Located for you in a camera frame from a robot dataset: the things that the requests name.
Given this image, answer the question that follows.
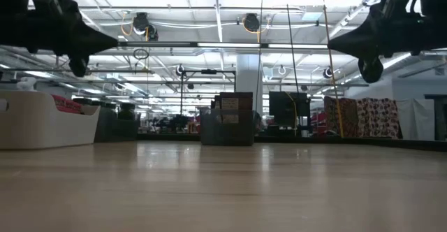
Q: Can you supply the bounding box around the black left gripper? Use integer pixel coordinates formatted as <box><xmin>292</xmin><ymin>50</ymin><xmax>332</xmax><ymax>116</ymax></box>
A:
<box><xmin>24</xmin><ymin>11</ymin><xmax>119</xmax><ymax>78</ymax></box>

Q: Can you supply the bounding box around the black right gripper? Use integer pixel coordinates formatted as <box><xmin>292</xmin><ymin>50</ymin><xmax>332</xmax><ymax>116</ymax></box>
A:
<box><xmin>328</xmin><ymin>13</ymin><xmax>425</xmax><ymax>84</ymax></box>

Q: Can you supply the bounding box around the white plastic bin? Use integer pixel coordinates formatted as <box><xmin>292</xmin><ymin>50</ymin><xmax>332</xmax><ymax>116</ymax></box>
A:
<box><xmin>0</xmin><ymin>89</ymin><xmax>101</xmax><ymax>151</ymax></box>

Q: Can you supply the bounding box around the orange brown spice packet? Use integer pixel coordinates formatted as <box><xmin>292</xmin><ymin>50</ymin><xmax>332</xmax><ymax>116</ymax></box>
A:
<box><xmin>218</xmin><ymin>92</ymin><xmax>254</xmax><ymax>145</ymax></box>

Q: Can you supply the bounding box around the brown labelled spice packet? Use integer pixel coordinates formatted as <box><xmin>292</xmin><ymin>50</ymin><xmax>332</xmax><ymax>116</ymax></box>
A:
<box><xmin>211</xmin><ymin>97</ymin><xmax>240</xmax><ymax>125</ymax></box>

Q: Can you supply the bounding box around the dark red patterned cloth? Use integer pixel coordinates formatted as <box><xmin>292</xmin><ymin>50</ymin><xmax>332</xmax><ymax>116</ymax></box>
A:
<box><xmin>323</xmin><ymin>96</ymin><xmax>358</xmax><ymax>137</ymax></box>

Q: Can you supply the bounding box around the white lumpy object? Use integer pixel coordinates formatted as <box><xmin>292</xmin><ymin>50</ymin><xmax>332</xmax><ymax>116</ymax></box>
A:
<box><xmin>16</xmin><ymin>77</ymin><xmax>38</xmax><ymax>92</ymax></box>

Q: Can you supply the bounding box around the red white patterned cloth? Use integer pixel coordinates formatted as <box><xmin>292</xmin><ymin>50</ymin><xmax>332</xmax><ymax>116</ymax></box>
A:
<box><xmin>356</xmin><ymin>97</ymin><xmax>403</xmax><ymax>139</ymax></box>

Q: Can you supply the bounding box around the black monitor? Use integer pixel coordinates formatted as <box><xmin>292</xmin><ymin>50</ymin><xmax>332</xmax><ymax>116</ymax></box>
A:
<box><xmin>268</xmin><ymin>91</ymin><xmax>311</xmax><ymax>137</ymax></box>

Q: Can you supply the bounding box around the dark grey bin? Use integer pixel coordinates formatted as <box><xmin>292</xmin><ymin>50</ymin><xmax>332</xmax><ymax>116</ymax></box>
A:
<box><xmin>91</xmin><ymin>101</ymin><xmax>140</xmax><ymax>143</ymax></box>

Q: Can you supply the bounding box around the white concrete column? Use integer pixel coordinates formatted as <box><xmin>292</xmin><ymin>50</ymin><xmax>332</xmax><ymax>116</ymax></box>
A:
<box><xmin>236</xmin><ymin>53</ymin><xmax>263</xmax><ymax>136</ymax></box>

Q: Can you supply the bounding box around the dark cabinet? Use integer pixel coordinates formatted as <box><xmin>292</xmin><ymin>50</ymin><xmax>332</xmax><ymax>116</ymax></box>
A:
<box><xmin>424</xmin><ymin>94</ymin><xmax>447</xmax><ymax>141</ymax></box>

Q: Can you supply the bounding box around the grey translucent bin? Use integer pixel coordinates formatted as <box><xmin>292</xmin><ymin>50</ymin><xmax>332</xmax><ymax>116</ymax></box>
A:
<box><xmin>200</xmin><ymin>108</ymin><xmax>257</xmax><ymax>147</ymax></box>

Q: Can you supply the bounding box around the silver ventilation duct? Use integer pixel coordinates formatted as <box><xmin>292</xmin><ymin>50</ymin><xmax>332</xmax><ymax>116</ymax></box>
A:
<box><xmin>344</xmin><ymin>52</ymin><xmax>447</xmax><ymax>85</ymax></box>

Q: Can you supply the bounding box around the yellow hanging cord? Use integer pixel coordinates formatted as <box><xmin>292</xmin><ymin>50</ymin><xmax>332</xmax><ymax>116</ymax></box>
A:
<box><xmin>320</xmin><ymin>0</ymin><xmax>345</xmax><ymax>138</ymax></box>

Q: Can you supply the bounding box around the black ceiling cable reel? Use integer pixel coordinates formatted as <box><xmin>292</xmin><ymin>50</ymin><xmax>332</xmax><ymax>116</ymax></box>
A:
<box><xmin>243</xmin><ymin>13</ymin><xmax>261</xmax><ymax>34</ymax></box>
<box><xmin>132</xmin><ymin>12</ymin><xmax>159</xmax><ymax>41</ymax></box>

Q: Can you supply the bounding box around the black hanging cord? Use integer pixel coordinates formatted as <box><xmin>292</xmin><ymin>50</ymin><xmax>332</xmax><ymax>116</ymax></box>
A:
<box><xmin>282</xmin><ymin>0</ymin><xmax>300</xmax><ymax>94</ymax></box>

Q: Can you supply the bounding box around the long aluminium light rail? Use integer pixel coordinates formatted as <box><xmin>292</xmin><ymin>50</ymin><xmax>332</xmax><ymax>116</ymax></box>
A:
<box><xmin>117</xmin><ymin>40</ymin><xmax>331</xmax><ymax>50</ymax></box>

